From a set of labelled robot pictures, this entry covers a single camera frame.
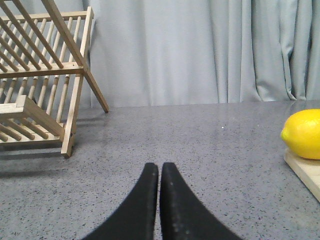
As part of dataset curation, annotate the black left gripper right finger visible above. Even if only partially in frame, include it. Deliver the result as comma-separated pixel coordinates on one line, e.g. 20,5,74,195
159,162,240,240

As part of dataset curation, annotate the grey curtain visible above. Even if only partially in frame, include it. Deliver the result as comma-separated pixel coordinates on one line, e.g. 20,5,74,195
56,0,320,107

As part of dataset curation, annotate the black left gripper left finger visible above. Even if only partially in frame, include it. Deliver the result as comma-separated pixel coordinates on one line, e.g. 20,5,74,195
84,163,159,240

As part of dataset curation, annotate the yellow lemon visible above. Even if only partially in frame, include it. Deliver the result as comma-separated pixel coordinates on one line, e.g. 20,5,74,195
280,108,320,160

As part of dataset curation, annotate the bamboo cutting board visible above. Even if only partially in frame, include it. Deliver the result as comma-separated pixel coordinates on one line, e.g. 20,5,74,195
284,148,320,202

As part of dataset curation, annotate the wooden dish rack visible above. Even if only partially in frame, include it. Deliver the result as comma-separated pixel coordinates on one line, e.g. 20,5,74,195
0,0,109,157

